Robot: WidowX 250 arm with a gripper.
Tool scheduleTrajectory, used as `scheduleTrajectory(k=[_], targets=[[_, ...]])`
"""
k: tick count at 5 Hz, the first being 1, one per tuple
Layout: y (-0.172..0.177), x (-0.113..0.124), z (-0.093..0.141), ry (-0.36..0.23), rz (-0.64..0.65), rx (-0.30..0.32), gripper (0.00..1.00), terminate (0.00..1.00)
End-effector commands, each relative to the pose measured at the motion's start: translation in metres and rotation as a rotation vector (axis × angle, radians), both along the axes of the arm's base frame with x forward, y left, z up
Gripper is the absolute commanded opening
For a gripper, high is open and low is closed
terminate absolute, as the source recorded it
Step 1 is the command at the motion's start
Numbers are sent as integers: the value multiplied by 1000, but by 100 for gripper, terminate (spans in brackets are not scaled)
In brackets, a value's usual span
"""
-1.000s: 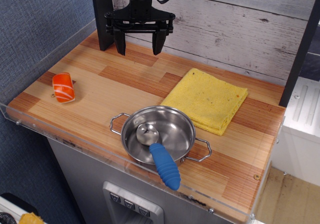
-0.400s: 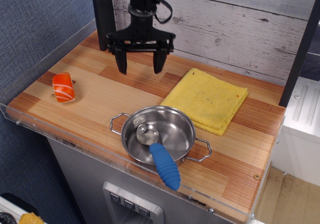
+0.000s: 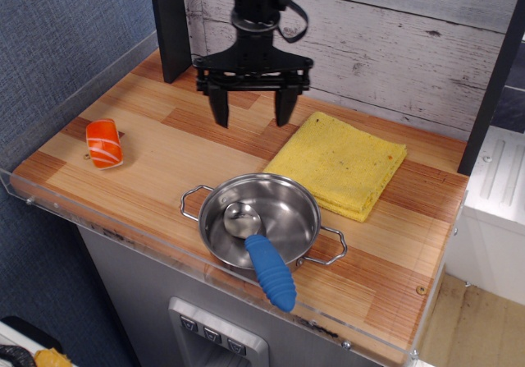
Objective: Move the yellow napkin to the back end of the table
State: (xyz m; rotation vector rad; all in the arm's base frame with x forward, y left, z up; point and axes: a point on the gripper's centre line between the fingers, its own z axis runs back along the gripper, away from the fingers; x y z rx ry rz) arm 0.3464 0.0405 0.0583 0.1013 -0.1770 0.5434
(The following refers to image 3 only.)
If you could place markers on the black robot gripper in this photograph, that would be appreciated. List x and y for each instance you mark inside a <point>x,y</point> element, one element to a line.
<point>252,63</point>

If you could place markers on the yellow towel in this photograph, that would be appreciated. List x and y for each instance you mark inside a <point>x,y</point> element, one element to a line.
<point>344,168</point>

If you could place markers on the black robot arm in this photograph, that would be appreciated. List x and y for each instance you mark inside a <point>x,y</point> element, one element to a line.
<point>264,11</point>

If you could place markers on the stainless steel pot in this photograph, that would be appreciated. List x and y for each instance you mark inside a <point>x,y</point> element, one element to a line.
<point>269,205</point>

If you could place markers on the orange salmon sushi toy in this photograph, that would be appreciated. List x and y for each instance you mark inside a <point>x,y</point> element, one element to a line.
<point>104,144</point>

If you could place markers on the clear acrylic table guard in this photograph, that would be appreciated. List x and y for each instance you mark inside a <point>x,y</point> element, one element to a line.
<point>363,308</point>

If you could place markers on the silver button control panel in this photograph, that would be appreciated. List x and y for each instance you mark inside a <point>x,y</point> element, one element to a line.
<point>206,339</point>

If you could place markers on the white ribbed appliance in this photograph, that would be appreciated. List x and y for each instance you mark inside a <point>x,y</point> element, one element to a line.
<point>487,246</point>

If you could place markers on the yellow object bottom left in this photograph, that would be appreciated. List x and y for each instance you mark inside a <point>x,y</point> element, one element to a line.
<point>51,358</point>

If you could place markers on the blue handled metal spoon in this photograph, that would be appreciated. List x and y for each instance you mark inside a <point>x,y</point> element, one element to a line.
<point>262,256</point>

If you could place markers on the black left vertical post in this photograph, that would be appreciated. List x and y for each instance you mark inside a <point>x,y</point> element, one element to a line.
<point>172,37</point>

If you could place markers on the black vertical post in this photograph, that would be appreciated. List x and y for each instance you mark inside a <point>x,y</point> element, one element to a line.
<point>499,76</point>
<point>172,37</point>

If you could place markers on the black right vertical post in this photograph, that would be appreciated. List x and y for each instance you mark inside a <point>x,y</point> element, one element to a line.
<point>499,76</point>

